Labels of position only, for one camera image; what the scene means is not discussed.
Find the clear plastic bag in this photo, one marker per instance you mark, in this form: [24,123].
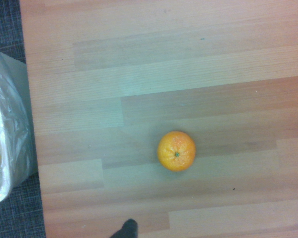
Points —
[7,119]

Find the orange tangerine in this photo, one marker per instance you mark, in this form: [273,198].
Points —
[176,151]

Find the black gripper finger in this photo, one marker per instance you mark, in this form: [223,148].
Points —
[127,230]

